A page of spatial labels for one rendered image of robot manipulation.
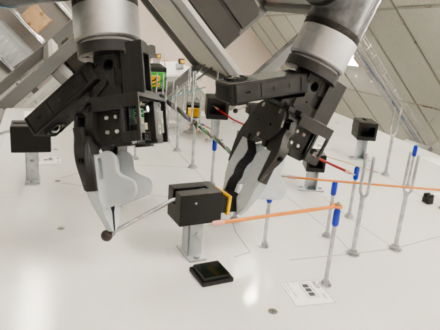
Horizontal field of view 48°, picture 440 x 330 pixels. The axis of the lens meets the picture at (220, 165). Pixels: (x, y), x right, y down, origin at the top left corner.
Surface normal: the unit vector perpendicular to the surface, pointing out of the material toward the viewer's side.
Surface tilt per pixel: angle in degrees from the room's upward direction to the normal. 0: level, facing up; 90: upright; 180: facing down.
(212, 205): 84
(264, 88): 82
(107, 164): 108
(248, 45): 90
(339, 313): 47
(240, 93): 82
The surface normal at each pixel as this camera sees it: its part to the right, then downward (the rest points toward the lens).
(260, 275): 0.08, -0.95
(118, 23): 0.47, -0.04
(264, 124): -0.78, -0.34
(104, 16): 0.18, -0.02
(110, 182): -0.31, 0.07
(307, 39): -0.60, -0.22
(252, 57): 0.27, 0.26
